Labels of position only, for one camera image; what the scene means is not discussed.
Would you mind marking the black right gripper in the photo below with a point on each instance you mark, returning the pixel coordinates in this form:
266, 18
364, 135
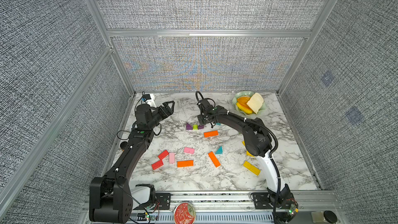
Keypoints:
200, 120

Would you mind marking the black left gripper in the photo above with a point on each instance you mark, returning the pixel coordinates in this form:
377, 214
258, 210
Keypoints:
169, 112

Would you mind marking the orange rectangle block top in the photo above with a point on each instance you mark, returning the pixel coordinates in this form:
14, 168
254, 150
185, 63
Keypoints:
211, 134

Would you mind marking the orange rectangle block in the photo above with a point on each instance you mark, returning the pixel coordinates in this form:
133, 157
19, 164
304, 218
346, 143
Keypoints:
211, 134
187, 163

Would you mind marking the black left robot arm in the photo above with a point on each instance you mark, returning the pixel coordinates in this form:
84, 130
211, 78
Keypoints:
111, 200

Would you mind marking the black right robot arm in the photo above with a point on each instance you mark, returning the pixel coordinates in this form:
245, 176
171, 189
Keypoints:
259, 140

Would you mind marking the yellow banana toy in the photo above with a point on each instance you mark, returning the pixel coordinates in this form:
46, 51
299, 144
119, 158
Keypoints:
244, 108

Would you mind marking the orange round food toy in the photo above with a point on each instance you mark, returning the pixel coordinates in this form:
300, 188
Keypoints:
243, 100

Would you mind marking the red rectangle block upper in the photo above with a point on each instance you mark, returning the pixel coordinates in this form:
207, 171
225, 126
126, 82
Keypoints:
163, 154

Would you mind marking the red rectangle block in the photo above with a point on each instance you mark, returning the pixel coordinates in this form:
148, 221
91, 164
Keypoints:
157, 165
163, 154

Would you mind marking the pink rectangle block upright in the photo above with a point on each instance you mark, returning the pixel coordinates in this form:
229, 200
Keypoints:
172, 158

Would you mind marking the pink rectangle block flat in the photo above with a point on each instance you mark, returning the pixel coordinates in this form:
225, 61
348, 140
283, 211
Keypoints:
189, 150

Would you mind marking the teal triangle block near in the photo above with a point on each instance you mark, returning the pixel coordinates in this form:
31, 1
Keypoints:
219, 151

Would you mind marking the green glass plate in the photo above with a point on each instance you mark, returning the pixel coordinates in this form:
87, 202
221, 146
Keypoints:
250, 93

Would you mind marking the red rectangle block lower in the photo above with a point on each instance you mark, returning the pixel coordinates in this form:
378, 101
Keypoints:
157, 165

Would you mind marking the beige bread slice toy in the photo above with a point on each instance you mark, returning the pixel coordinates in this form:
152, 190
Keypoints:
255, 102

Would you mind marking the white round object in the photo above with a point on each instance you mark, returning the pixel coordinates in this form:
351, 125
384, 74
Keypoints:
123, 145

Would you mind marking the orange rectangle block diagonal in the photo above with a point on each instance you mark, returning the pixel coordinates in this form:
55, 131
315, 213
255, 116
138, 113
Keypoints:
214, 159

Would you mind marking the yellow rectangle block middle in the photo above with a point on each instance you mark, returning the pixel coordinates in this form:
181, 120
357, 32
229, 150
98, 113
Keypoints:
249, 154

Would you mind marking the yellow rectangle block near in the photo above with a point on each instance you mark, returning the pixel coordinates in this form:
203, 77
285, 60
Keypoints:
252, 168

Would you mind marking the red round tin lid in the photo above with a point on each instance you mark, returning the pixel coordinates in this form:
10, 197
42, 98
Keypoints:
184, 213

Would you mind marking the black knob on box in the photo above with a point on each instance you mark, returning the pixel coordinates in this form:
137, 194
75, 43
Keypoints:
324, 217

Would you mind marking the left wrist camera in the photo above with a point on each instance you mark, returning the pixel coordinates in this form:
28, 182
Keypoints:
148, 98

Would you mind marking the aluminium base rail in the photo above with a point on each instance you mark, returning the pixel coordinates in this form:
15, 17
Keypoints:
233, 207

